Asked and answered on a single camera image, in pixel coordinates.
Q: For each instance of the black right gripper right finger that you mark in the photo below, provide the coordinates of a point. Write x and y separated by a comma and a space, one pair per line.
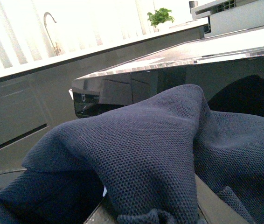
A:
212, 209

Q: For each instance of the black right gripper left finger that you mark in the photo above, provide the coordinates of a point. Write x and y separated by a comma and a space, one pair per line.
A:
103, 214

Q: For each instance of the navy blue mesh garment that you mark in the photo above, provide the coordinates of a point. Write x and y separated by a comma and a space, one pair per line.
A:
146, 156

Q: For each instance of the dark grey washing machine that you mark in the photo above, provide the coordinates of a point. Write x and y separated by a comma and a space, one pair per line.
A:
229, 68

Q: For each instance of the grey sink counter cabinet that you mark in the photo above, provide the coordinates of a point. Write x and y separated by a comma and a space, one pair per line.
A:
35, 97

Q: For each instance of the curved metal faucet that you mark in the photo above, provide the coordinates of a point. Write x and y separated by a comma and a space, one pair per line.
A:
50, 27

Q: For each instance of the green potted plant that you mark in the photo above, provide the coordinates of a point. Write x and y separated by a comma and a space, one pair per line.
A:
160, 16

